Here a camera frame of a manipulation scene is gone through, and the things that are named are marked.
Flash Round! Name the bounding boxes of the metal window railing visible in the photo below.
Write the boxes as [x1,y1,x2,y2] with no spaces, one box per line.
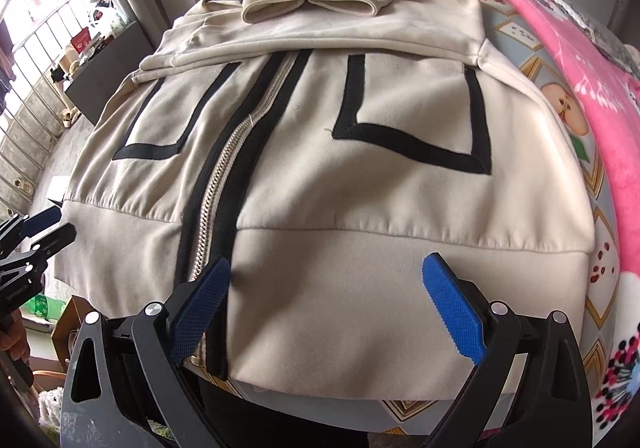
[0,0,101,209]

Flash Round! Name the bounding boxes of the green plastic bottle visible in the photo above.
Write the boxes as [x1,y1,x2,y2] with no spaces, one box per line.
[22,293,66,320]

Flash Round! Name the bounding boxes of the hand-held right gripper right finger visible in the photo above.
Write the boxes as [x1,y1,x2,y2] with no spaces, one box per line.
[422,253,586,448]

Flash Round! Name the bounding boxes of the beige jacket with black trim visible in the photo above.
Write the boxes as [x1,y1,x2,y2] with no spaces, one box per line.
[54,0,597,401]

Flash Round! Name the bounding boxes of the pink flowered blanket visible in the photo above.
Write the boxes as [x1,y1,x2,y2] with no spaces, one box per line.
[467,0,640,434]

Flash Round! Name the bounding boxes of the black cabinet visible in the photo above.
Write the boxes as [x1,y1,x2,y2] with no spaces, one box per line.
[62,20,153,121]

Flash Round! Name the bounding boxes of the white and green fluffy cloth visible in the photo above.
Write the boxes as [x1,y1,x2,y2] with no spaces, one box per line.
[37,388,66,448]

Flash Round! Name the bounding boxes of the person's left hand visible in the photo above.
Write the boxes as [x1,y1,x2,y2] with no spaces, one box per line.
[0,320,32,379]

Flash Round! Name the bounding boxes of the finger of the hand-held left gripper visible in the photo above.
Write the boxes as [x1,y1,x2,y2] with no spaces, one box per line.
[30,223,77,261]
[20,205,62,241]

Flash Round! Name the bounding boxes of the white printed plastic bag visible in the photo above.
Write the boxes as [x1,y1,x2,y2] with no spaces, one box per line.
[90,3,126,36]

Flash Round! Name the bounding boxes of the grey lace-trimmed cushion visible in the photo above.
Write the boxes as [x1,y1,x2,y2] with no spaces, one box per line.
[517,0,640,79]

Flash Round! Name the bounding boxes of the fruit-print tablecloth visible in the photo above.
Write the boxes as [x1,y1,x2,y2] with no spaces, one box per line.
[235,0,626,436]

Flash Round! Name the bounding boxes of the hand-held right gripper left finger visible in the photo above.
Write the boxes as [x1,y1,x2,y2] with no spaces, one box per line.
[60,257,231,448]

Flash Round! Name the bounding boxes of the red box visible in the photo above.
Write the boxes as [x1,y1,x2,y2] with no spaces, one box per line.
[70,28,93,54]

